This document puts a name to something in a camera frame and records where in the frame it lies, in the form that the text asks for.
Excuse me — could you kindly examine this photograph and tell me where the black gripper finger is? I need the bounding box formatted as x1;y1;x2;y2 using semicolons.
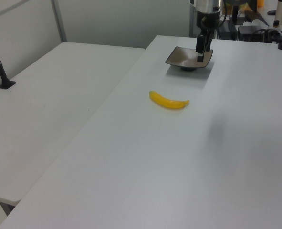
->
204;30;213;52
195;34;206;62

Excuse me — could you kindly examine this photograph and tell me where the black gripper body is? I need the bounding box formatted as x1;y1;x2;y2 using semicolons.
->
195;10;221;37

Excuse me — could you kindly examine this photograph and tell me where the yellow banana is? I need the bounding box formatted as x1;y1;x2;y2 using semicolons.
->
148;90;190;110

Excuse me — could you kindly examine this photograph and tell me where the square brown ceramic plate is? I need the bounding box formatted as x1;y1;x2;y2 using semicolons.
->
165;46;214;72

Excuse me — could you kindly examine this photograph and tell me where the dark grey box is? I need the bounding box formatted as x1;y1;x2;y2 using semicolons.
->
216;22;238;40

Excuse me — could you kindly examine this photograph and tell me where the black electronics box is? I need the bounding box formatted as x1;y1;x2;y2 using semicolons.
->
237;24;268;42

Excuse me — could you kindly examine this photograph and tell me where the cream cylinder with black cap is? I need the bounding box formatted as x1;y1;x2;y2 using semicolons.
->
272;0;282;27

